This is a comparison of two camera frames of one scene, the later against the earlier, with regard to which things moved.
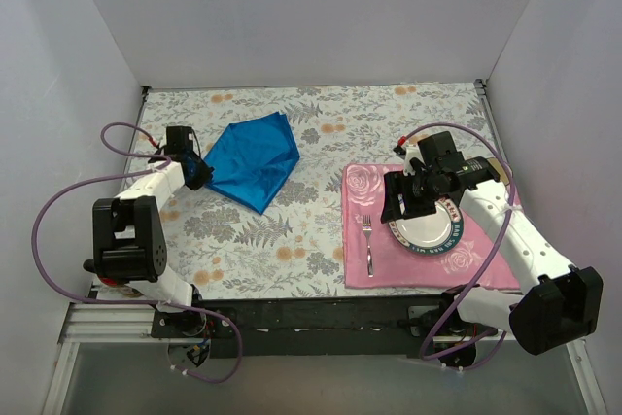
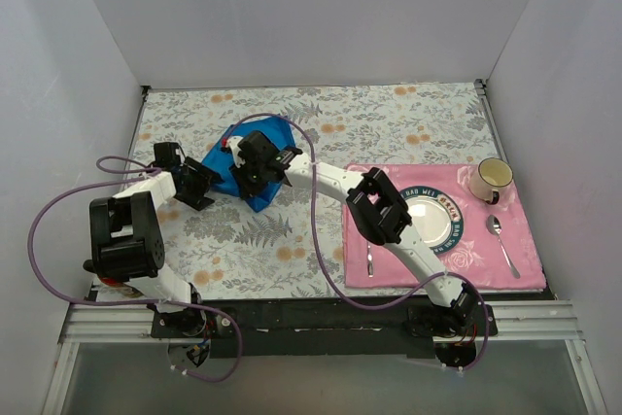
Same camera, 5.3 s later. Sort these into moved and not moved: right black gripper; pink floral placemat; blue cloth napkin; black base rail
Moved: right black gripper
Not moved: black base rail; blue cloth napkin; pink floral placemat
